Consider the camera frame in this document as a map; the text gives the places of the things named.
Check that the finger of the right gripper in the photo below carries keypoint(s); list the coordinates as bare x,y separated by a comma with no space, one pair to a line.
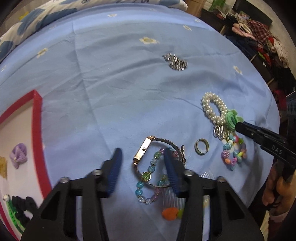
269,141

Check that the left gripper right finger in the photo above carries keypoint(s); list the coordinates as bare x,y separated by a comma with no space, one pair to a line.
229,217

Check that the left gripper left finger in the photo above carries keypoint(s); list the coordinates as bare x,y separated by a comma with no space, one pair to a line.
56,217

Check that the black velvet scrunchie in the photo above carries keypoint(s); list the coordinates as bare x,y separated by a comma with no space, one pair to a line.
21,205

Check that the rose gold wristwatch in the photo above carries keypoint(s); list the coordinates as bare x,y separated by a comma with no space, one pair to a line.
147,158

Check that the right hand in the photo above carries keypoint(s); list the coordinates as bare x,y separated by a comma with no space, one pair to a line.
279,192

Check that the silver metal key rings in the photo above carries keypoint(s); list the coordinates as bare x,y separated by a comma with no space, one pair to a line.
220,133

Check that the clear comb colourful pompoms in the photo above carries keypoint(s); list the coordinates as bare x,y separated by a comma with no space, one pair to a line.
173,207

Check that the purple bow hair clip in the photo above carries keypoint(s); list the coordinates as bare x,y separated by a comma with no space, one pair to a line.
18,155

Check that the yellow hair claw clip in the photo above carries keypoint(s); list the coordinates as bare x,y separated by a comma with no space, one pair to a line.
3,167

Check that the red tray white inside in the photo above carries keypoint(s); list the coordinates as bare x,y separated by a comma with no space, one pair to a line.
23,169

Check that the white pearl scrunchie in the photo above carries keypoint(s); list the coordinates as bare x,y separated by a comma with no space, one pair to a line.
214,108

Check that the pile of clothes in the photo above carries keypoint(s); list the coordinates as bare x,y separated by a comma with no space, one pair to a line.
254,38

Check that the dark wooden side cabinet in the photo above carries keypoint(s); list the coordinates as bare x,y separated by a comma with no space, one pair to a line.
215,22

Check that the blue floral bed sheet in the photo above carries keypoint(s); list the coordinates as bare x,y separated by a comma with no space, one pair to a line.
111,75

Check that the wooden wardrobe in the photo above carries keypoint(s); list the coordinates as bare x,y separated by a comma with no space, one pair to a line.
195,7

